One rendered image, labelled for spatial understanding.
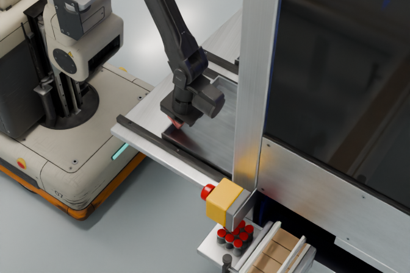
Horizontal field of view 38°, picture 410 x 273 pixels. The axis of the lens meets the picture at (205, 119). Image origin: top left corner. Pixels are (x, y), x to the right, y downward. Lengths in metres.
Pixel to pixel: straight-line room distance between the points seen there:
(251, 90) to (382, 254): 0.42
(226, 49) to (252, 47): 0.79
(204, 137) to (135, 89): 1.00
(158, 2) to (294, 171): 0.46
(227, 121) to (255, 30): 0.65
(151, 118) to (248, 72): 0.61
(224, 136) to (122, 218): 1.00
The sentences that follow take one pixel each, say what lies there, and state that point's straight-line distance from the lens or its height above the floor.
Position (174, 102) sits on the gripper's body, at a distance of 1.46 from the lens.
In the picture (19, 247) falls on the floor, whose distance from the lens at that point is 2.50.
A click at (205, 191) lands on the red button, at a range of 1.32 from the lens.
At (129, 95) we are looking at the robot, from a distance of 2.51.
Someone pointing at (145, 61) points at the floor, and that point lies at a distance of 3.05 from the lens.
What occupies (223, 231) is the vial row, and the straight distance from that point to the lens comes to 1.36.
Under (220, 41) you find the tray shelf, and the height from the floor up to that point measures 0.88.
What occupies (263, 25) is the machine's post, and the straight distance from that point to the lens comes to 0.98.
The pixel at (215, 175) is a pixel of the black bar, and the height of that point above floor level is 0.90.
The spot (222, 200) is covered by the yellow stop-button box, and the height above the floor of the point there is 1.03.
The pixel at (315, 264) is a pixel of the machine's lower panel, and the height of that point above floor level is 0.87.
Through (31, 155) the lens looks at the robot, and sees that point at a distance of 2.39.
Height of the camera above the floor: 2.11
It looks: 50 degrees down
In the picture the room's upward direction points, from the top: straight up
